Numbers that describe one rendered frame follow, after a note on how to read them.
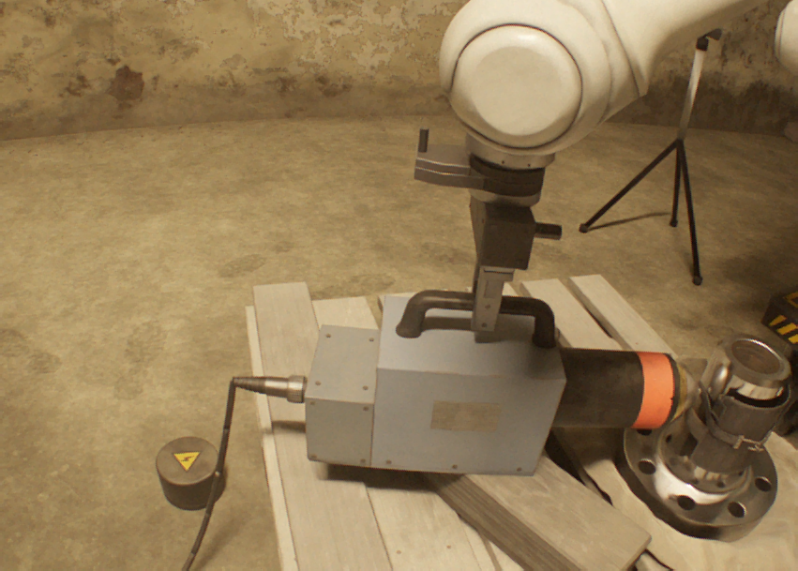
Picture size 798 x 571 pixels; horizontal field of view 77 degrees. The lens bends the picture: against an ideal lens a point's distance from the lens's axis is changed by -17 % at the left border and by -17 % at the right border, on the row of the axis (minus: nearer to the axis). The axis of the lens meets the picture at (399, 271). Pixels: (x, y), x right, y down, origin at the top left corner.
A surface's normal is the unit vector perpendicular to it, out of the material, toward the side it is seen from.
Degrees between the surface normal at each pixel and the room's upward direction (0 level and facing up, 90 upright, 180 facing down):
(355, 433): 90
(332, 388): 0
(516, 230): 90
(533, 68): 95
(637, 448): 0
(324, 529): 0
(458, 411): 90
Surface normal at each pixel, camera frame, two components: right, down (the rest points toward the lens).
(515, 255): -0.04, 0.51
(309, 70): 0.27, 0.51
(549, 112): -0.40, 0.49
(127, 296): 0.07, -0.85
